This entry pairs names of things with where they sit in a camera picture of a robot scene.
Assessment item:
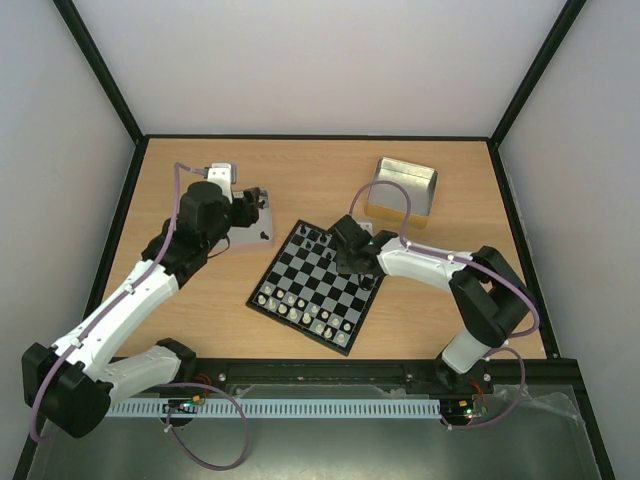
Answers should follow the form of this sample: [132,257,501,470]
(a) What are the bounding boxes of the silver tin with pieces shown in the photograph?
[228,189,275,254]

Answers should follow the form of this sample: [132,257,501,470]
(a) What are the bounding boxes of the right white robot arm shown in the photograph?
[329,214,540,392]

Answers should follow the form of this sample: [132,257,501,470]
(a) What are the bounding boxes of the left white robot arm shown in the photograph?
[21,181,260,438]

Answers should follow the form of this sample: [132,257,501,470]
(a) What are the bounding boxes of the black silver chess board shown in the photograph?
[246,220,383,356]

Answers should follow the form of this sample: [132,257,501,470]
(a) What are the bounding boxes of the empty gold silver tin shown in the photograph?
[364,157,438,229]

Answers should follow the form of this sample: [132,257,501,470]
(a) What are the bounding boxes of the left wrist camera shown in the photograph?
[206,162,237,202]

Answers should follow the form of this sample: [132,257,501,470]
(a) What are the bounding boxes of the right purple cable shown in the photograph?
[348,180,545,432]

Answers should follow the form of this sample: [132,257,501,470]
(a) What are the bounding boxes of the light blue cable duct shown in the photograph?
[107,398,441,420]

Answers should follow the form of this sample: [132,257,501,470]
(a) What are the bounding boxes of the black frame rail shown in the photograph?
[49,355,581,396]

